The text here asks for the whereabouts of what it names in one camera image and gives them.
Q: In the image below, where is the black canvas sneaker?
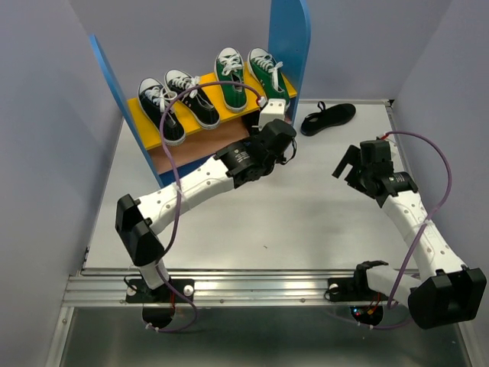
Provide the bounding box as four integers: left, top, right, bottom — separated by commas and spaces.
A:
138, 77, 186, 146
164, 70, 220, 130

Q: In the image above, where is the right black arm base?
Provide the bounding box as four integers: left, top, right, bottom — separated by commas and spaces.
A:
324, 277, 378, 303

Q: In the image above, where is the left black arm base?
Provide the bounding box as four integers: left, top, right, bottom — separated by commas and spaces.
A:
123, 274, 195, 304

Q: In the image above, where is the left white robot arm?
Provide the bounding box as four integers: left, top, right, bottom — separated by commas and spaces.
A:
115, 119, 296, 301

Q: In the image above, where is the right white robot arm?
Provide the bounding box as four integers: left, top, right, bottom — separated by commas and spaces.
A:
325, 140, 487, 330

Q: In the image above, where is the black slip-on shoe far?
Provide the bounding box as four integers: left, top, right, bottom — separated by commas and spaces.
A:
300, 101, 356, 137

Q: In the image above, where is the yellow upper shelf board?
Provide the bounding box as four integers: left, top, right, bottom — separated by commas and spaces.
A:
127, 70, 299, 151

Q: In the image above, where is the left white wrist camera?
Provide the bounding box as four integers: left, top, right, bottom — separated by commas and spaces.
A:
257, 99, 287, 130

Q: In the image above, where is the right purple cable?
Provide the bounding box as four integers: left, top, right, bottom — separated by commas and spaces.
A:
358, 131, 454, 330

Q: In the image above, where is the purple cable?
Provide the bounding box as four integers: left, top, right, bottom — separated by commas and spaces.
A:
358, 131, 454, 330
147, 83, 267, 334

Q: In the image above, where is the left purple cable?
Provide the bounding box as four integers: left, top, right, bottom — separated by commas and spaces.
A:
147, 83, 267, 334

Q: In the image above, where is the blue shoe shelf frame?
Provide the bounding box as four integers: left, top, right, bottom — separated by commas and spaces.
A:
89, 1, 312, 187

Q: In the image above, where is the aluminium mounting rail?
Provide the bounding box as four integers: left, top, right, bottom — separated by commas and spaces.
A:
62, 269, 352, 308

